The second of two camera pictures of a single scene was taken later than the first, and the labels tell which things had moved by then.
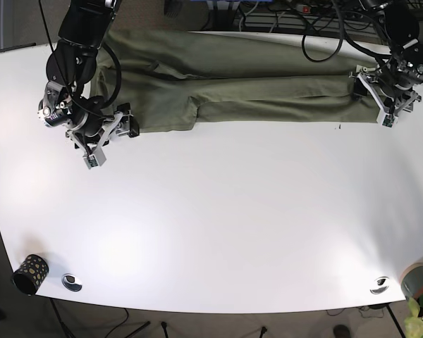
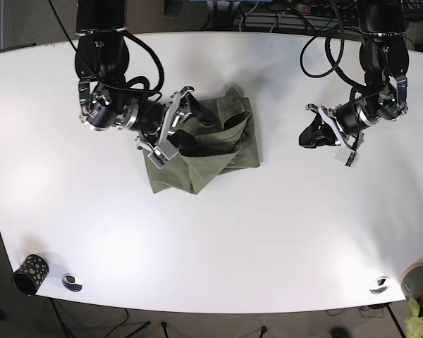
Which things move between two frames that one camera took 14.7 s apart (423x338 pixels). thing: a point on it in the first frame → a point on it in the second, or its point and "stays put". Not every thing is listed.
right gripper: (93, 136) → (158, 121)
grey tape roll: (418, 279) stays put
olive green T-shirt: (171, 81) → (230, 145)
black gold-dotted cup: (28, 279) stays put
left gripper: (390, 85) → (348, 119)
